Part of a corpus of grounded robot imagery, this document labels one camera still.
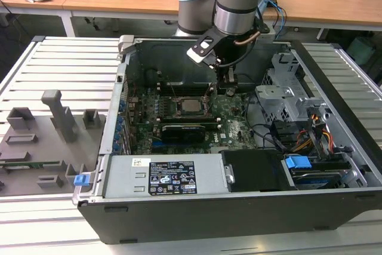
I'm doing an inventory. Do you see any grey parts rack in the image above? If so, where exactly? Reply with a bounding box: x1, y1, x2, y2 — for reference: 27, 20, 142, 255
0, 89, 107, 198

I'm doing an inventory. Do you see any black RAM slot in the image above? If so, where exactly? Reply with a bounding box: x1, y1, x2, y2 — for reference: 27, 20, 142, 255
159, 90, 210, 94
159, 87, 210, 91
162, 116, 218, 122
159, 85, 210, 89
159, 92, 211, 96
162, 120, 219, 127

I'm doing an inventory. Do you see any black open PC case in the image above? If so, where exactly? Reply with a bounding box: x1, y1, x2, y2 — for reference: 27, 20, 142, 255
73, 34, 382, 245

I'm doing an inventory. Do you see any coloured power wire bundle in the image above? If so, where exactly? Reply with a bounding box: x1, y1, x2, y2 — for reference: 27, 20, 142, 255
294, 113, 334, 153

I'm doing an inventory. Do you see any grey power supply unit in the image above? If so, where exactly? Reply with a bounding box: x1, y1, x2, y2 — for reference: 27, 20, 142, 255
103, 153, 232, 199

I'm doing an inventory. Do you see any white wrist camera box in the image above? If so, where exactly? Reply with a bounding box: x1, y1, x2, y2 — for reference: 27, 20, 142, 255
186, 32, 227, 65

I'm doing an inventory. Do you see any hard disk in blue carrier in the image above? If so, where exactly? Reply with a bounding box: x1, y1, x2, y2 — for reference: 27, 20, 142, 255
283, 155, 352, 192

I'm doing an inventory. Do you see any black graphics card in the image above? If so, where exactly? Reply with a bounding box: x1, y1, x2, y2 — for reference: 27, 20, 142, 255
162, 123, 207, 144

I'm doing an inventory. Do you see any green motherboard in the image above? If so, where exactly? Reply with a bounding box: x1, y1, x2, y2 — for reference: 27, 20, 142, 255
125, 86, 260, 154

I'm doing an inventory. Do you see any CPU socket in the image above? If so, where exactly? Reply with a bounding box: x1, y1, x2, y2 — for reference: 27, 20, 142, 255
174, 95, 216, 119

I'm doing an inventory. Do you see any metal socket cover frame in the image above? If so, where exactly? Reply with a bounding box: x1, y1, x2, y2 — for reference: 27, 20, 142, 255
175, 96, 214, 118

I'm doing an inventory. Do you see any silver square CPU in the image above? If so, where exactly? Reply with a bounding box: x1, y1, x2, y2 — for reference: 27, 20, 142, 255
181, 99, 204, 112

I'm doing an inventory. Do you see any black plastic shroud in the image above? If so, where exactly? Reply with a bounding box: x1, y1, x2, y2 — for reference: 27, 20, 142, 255
222, 149, 298, 193

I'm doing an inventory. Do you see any black cable bundle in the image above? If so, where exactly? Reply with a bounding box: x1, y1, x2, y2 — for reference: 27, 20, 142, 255
247, 92, 302, 153

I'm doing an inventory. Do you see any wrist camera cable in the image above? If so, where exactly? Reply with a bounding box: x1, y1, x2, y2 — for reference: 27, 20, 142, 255
220, 0, 277, 67

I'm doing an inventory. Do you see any green RAM stick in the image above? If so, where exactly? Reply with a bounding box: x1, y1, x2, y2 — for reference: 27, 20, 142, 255
0, 161, 60, 168

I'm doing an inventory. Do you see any grey case release handle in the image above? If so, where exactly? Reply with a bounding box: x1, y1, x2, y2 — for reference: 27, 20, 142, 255
118, 34, 137, 59

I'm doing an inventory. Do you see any blue cable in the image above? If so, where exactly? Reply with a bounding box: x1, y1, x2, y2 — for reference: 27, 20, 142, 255
268, 0, 288, 40

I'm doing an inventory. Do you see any blue plastic case latch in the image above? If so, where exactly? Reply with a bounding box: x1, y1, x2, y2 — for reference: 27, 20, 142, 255
73, 174, 90, 187

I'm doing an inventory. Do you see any grey metal drive cage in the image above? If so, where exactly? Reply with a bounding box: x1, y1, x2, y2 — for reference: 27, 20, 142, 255
255, 51, 331, 124

